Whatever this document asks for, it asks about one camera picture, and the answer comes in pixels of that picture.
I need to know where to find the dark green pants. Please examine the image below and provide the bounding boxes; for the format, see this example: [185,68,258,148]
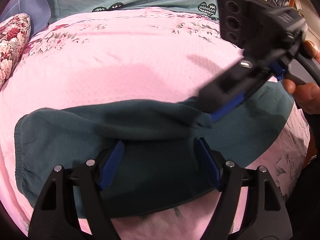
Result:
[14,82,293,218]

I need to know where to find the right hand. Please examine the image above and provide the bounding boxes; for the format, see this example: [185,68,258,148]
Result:
[283,40,320,115]

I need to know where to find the pink floral bed sheet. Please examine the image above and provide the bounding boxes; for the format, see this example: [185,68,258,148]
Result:
[1,7,310,239]

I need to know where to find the red floral rolled quilt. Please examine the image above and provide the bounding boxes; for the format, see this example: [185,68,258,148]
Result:
[0,13,31,88]

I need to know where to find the purple plaid pillow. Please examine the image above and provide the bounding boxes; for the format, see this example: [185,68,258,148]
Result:
[1,0,51,37]

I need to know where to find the black camera box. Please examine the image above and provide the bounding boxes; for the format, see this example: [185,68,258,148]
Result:
[217,0,274,49]

